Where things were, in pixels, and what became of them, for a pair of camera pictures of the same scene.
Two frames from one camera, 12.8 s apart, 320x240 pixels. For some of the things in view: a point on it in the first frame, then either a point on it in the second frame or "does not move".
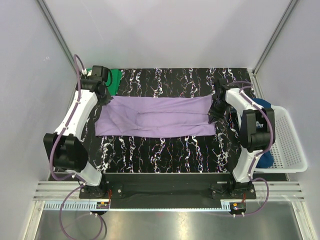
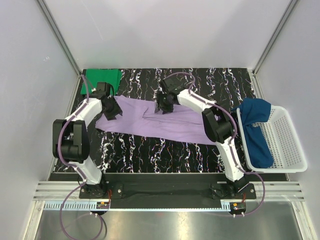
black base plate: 162,190 does not move
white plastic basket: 288,154 does not move
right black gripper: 213,116 -> 159,105
